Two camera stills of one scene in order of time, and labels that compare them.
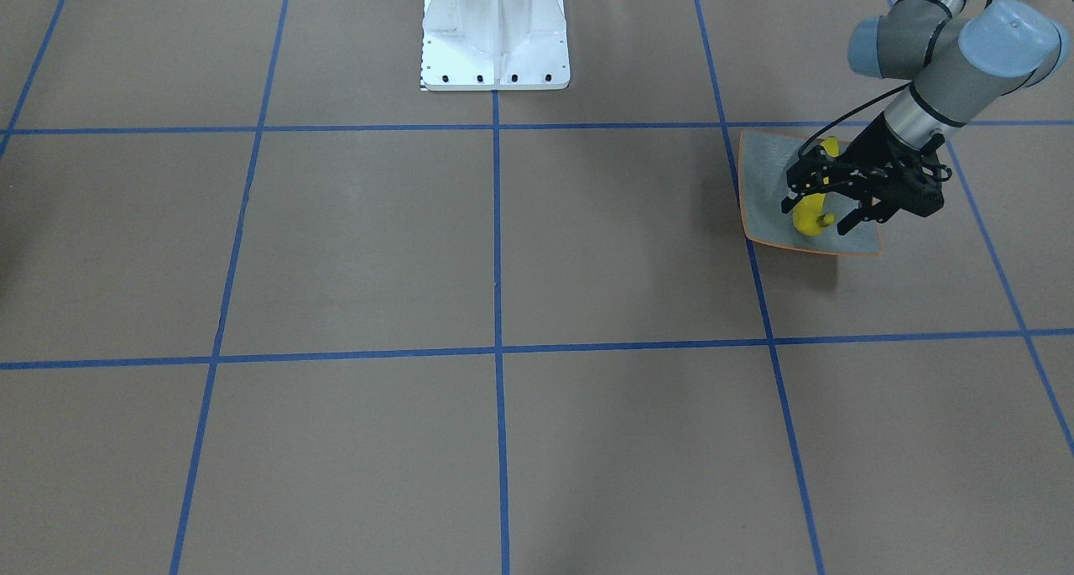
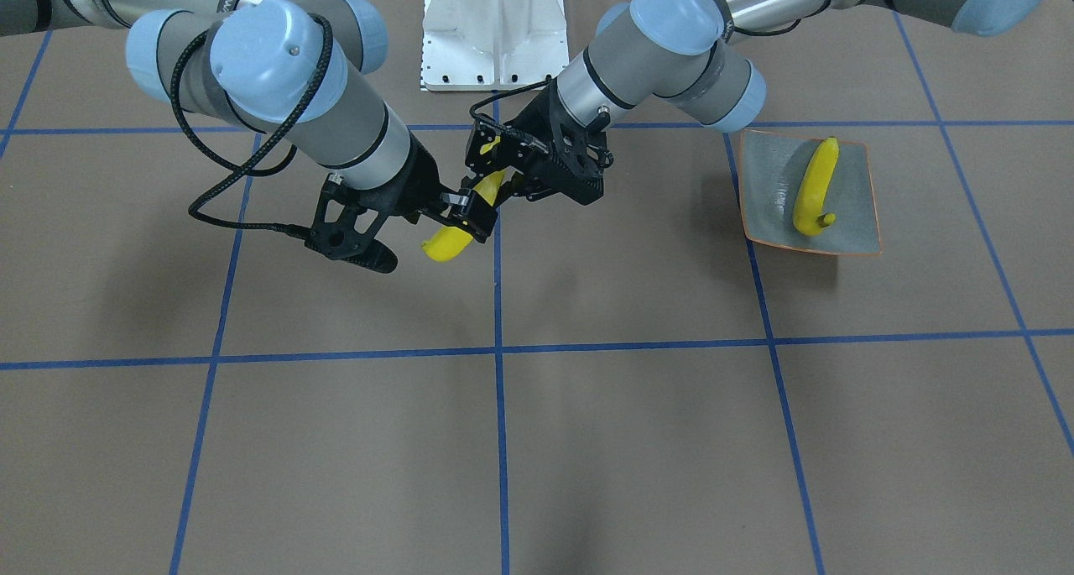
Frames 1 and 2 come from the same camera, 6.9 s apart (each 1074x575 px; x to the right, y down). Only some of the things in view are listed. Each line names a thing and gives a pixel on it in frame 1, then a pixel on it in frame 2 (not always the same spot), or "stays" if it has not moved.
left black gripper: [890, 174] → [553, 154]
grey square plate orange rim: [765, 159] stays
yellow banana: [807, 209] stays
